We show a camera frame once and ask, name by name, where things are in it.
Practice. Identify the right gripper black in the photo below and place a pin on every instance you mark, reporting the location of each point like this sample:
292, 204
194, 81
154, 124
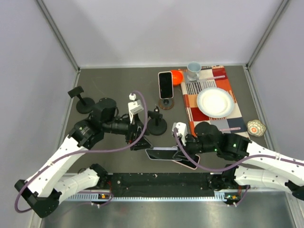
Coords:
188, 137

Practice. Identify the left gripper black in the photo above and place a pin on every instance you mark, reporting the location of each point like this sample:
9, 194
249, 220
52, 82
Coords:
135, 128

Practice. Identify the black clamp phone stand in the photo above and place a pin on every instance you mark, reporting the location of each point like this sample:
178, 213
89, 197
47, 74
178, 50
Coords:
156, 125

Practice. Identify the phone with lavender case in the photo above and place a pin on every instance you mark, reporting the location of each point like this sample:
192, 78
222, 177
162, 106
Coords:
162, 153

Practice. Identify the phone with white case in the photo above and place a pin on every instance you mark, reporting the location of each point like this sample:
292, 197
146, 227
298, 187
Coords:
165, 80

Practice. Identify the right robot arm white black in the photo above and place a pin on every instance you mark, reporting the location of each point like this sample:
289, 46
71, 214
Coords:
253, 164

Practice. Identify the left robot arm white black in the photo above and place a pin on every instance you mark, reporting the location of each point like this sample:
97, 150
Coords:
45, 191

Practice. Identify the phone with pink case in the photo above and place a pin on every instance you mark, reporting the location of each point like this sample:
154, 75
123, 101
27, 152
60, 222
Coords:
189, 164

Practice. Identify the wooden base phone stand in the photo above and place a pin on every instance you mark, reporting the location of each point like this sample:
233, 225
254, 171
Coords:
166, 104

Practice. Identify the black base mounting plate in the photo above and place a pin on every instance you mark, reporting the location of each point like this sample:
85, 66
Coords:
164, 184

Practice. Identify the white plate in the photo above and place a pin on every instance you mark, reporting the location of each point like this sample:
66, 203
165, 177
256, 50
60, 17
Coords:
215, 102

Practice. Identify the small patterned bowl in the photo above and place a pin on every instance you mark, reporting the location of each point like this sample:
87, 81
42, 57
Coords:
256, 128

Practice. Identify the orange bowl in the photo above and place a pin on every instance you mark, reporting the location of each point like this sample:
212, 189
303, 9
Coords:
177, 77

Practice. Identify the light blue cup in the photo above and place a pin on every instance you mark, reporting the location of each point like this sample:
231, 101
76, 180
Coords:
193, 71

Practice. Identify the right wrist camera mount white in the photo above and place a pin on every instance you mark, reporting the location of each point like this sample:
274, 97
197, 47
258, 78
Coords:
182, 131

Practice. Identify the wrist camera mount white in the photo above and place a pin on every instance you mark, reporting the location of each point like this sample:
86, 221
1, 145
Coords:
134, 107
182, 131

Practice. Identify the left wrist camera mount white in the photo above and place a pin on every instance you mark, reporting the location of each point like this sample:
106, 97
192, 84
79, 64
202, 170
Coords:
134, 107

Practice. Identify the pink handled fork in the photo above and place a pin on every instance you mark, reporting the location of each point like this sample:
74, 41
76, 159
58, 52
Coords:
230, 129

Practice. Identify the pink handled knife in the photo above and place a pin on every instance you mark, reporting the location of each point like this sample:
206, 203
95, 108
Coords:
213, 78

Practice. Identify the slotted cable duct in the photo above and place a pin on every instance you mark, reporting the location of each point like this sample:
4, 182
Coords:
95, 197

